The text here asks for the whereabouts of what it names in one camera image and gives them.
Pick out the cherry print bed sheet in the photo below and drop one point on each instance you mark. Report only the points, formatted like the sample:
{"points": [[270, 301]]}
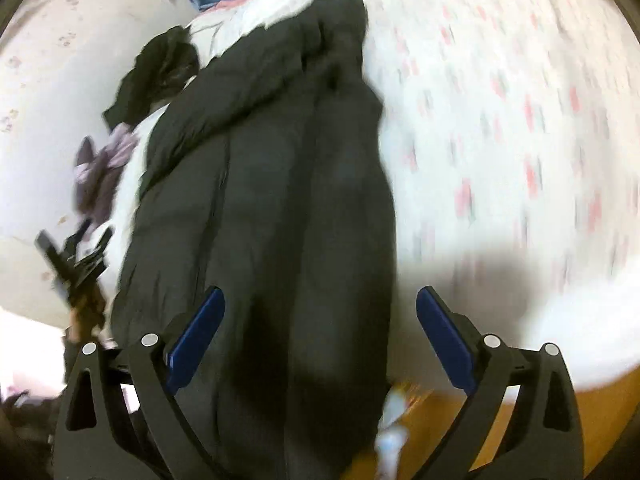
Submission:
{"points": [[509, 138]]}

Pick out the purple lilac folded jacket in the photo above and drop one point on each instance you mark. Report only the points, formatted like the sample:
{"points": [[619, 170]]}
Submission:
{"points": [[97, 175]]}

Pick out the crumpled black jacket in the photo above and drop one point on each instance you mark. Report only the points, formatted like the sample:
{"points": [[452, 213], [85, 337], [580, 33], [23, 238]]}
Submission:
{"points": [[161, 70]]}

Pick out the white striped duvet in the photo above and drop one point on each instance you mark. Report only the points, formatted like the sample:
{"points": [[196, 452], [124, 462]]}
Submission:
{"points": [[213, 32]]}

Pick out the person left hand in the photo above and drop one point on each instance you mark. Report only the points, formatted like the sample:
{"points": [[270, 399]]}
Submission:
{"points": [[86, 316]]}

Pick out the large black puffer jacket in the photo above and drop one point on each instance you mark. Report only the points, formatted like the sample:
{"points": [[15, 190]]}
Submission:
{"points": [[263, 179]]}

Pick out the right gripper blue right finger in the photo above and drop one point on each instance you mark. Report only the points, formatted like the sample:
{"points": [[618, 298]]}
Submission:
{"points": [[452, 336]]}

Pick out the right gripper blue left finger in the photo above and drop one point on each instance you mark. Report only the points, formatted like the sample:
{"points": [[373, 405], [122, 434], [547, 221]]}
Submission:
{"points": [[184, 354]]}

